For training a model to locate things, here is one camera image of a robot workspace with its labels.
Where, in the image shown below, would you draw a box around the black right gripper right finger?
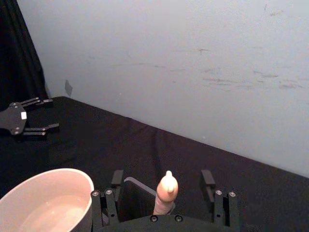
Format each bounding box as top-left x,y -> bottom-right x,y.
200,170 -> 239,229

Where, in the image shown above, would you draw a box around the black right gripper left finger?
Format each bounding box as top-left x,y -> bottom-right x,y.
90,170 -> 125,229

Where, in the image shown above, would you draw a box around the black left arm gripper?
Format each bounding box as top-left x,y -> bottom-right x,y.
0,97 -> 60,141

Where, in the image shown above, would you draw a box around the black flat plate grey edge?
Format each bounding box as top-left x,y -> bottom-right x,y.
118,176 -> 176,222

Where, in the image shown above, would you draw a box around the white round bowl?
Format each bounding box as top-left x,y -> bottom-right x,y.
0,168 -> 95,232

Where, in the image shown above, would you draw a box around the black curtain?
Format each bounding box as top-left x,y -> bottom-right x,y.
0,0 -> 49,111

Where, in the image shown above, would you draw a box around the cream rounded plastic piece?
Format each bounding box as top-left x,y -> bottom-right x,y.
153,170 -> 179,216

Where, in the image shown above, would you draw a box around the black table cloth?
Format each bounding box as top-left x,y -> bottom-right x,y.
0,96 -> 309,232

